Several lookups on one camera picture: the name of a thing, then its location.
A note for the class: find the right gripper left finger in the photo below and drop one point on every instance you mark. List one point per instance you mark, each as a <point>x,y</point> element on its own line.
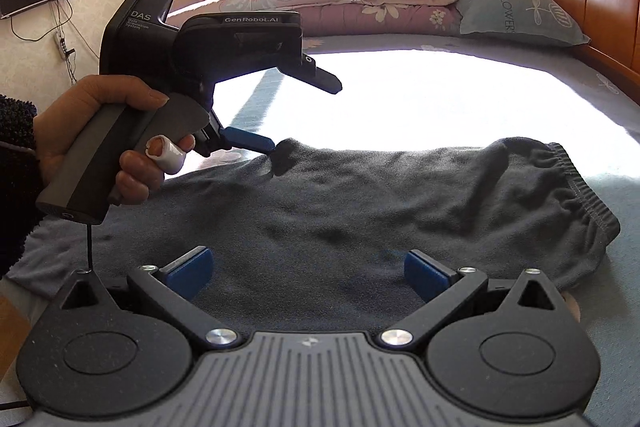
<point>166,294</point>

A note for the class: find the grey patterned bed sheet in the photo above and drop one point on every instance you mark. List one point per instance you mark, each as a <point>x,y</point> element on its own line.
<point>523,353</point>

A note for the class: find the green grey pillow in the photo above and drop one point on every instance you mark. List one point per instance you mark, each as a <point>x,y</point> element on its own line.
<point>537,22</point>

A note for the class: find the wall power strip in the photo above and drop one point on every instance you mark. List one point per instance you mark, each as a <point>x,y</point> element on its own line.
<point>63,49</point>

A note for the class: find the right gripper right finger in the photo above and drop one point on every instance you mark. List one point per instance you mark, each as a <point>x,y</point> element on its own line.
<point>444,291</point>

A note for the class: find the black sweatpants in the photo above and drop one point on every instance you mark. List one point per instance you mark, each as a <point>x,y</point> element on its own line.
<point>315,240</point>

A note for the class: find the left forearm black sleeve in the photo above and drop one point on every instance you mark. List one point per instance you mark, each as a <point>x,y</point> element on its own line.
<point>21,179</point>

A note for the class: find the person left hand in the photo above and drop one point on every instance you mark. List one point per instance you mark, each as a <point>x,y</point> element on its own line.
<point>56,129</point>

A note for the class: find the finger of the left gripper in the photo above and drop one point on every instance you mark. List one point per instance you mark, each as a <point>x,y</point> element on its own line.
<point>304,68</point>
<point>239,138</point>

